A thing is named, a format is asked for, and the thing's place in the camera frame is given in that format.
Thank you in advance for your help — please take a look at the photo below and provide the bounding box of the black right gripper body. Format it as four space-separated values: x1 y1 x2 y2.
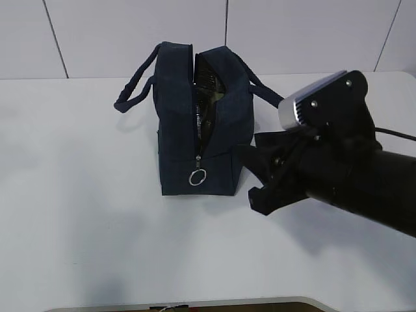
248 127 380 215

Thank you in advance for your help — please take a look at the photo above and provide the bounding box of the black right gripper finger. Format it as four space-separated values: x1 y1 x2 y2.
236 145 286 182
253 130 309 153

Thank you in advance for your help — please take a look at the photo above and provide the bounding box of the silver bag zipper ring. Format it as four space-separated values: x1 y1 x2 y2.
188 155 207 187

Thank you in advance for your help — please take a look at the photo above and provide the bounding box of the dark navy lunch bag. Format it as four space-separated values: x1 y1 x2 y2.
114 42 281 196

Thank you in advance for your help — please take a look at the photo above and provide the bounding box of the green lidded glass container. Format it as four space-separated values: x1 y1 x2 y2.
194 53 226 145

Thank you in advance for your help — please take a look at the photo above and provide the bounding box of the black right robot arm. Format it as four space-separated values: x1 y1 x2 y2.
235 127 415 237

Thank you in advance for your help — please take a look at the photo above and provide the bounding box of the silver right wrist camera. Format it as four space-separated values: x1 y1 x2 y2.
278 70 374 132

